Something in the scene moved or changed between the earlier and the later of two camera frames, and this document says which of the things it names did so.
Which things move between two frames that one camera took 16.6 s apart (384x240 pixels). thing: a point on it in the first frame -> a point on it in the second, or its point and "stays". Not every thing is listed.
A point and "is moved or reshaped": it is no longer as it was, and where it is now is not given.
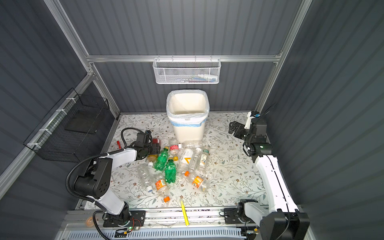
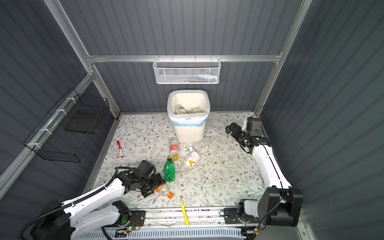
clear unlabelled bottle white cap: [191, 144] -> [201, 144]
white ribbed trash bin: [188, 110] stays
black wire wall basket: [64, 133] stays
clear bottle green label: [203, 159] -> [179, 109]
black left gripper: [154, 149] -> [157, 183]
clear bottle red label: [174, 147] stays
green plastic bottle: [170, 171] stays
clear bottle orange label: [162, 188] is moved or reshaped
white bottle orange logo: [185, 160] -> [192, 159]
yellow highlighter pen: [185, 213] stays
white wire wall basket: [186, 71] stays
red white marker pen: [119, 143] stays
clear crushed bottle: [146, 175] is moved or reshaped
